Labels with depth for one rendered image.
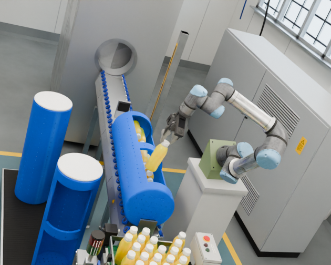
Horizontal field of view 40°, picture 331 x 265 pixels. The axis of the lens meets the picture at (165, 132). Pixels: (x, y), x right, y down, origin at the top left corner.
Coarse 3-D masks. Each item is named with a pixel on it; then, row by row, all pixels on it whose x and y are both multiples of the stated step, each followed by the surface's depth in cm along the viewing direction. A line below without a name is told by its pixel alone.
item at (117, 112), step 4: (120, 100) 363; (124, 100) 365; (120, 104) 362; (124, 104) 363; (128, 104) 364; (116, 108) 367; (120, 108) 364; (124, 108) 365; (128, 108) 365; (116, 112) 367; (120, 112) 368; (124, 112) 368; (116, 116) 369
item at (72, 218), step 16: (64, 176) 269; (64, 192) 304; (80, 192) 305; (96, 192) 284; (48, 208) 285; (64, 208) 312; (80, 208) 309; (48, 224) 288; (64, 224) 319; (80, 224) 312; (48, 240) 323; (64, 240) 326; (80, 240) 302; (48, 256) 326; (64, 256) 331
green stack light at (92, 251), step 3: (87, 246) 204; (90, 246) 202; (87, 249) 204; (90, 249) 202; (93, 249) 202; (96, 249) 202; (99, 249) 203; (87, 252) 204; (90, 252) 203; (93, 252) 203; (96, 252) 203; (99, 252) 206; (93, 255) 204; (96, 255) 204
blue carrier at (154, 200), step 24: (120, 120) 315; (144, 120) 326; (120, 144) 294; (144, 144) 286; (120, 168) 278; (144, 168) 264; (144, 192) 249; (168, 192) 254; (144, 216) 258; (168, 216) 261
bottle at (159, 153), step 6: (162, 144) 241; (156, 150) 241; (162, 150) 240; (150, 156) 244; (156, 156) 242; (162, 156) 242; (150, 162) 244; (156, 162) 243; (150, 168) 244; (156, 168) 245
